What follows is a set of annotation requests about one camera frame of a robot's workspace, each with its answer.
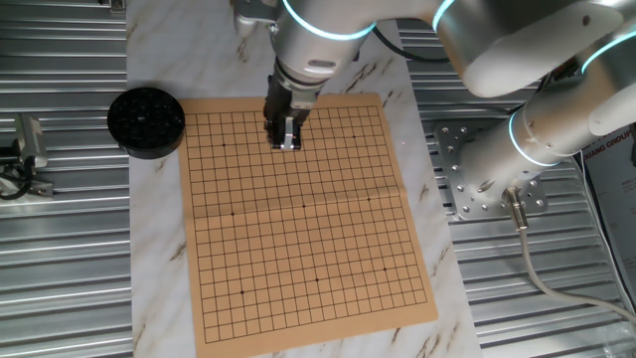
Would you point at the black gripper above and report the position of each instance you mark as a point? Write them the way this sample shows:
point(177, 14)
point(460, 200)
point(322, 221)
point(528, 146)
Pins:
point(280, 102)

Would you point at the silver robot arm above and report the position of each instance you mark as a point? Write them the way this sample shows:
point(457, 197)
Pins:
point(497, 40)

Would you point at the tan go board mat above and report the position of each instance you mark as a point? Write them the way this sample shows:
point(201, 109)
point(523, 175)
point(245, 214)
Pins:
point(298, 238)

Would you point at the black round stone bowl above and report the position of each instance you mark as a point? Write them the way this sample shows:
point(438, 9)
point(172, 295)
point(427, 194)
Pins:
point(146, 124)

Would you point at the white marble pattern mat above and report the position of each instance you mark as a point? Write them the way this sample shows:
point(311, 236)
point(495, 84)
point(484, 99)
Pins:
point(159, 248)

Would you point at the white printed poster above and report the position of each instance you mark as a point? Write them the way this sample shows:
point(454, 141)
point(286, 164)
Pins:
point(611, 189)

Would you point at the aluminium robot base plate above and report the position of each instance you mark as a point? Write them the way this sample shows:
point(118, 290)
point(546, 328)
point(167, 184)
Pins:
point(447, 164)

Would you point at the small metal bracket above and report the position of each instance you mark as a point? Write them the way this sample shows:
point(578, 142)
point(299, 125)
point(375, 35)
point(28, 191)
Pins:
point(116, 5)

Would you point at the silver camera mounting bracket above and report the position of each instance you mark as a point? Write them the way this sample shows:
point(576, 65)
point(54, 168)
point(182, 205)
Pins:
point(42, 190)

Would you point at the silver camera on bracket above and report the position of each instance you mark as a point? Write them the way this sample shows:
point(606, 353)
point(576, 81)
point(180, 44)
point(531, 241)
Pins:
point(31, 139)

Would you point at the black camera lead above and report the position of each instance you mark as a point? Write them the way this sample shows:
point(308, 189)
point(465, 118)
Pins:
point(11, 195)

